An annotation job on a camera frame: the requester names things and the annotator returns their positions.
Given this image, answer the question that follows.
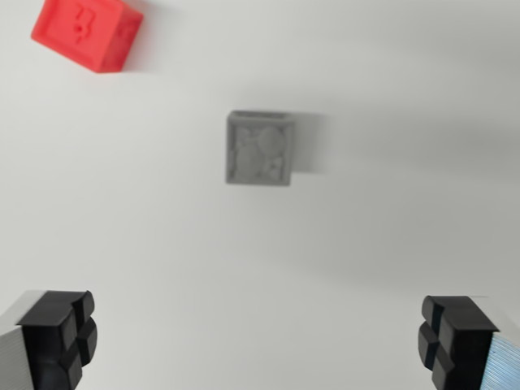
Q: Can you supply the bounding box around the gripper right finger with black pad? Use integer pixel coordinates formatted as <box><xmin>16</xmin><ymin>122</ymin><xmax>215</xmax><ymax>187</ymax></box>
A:
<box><xmin>416</xmin><ymin>295</ymin><xmax>520</xmax><ymax>390</ymax></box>

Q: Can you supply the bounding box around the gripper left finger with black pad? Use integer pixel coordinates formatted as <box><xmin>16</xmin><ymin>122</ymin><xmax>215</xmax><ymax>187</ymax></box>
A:
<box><xmin>0</xmin><ymin>289</ymin><xmax>98</xmax><ymax>390</ymax></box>

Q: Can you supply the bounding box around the red embossed toy cube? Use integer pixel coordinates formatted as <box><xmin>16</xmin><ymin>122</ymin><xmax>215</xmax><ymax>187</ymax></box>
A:
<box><xmin>29</xmin><ymin>0</ymin><xmax>145</xmax><ymax>75</ymax></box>

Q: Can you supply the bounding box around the grey embossed toy cube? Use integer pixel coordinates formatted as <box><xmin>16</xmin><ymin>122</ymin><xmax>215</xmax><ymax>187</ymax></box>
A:
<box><xmin>224</xmin><ymin>109</ymin><xmax>297</xmax><ymax>187</ymax></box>

